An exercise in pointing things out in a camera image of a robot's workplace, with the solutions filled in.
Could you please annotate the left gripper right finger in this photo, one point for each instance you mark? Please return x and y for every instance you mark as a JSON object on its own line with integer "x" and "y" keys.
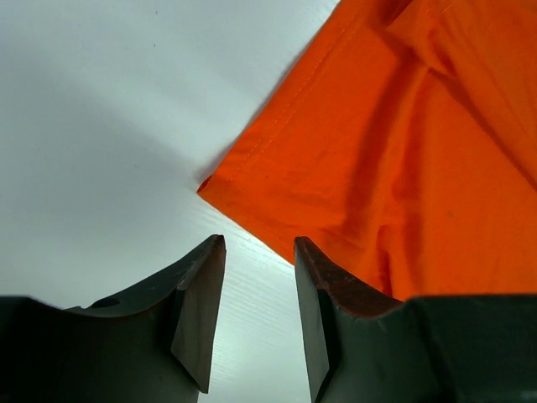
{"x": 364, "y": 346}

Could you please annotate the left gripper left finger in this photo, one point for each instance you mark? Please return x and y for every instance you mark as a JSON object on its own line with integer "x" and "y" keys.
{"x": 151, "y": 342}

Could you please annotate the orange t shirt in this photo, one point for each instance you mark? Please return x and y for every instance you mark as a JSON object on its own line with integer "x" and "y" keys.
{"x": 403, "y": 143}

